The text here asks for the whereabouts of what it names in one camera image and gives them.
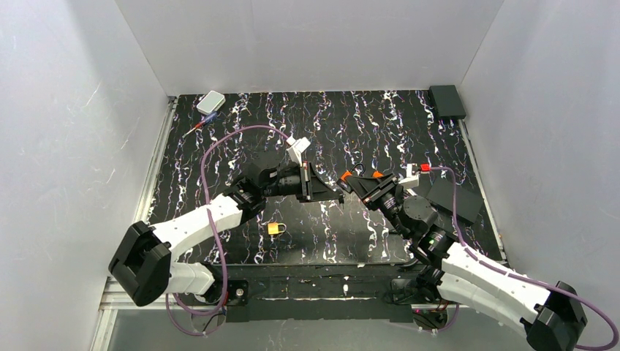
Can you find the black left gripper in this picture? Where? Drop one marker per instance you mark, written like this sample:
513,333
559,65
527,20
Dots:
306,181

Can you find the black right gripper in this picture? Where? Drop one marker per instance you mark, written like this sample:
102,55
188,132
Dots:
379,186

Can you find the orange black Opel padlock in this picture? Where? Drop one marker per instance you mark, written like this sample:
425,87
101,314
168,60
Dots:
351,173

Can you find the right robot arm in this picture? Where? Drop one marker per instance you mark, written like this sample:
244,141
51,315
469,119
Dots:
550,317

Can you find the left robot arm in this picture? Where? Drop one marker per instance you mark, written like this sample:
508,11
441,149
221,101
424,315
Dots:
146,264

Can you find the small brass padlock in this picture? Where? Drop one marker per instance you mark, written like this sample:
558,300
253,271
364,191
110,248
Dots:
274,228

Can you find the black corner box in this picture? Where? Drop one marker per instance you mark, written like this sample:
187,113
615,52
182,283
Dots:
447,102

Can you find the red blue small screwdriver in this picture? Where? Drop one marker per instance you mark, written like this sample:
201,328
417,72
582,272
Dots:
205,120

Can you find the white rectangular box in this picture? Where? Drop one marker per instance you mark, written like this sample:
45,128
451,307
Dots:
211,102

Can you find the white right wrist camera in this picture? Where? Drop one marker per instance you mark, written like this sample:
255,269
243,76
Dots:
413,174

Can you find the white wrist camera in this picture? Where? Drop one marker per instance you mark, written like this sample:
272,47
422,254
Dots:
296,148
413,174

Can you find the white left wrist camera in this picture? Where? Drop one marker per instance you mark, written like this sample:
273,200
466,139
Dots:
296,148

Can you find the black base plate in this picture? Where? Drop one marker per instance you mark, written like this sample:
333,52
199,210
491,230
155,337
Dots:
334,292

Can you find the aluminium frame rail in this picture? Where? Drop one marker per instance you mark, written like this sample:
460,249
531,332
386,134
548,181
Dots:
325,260

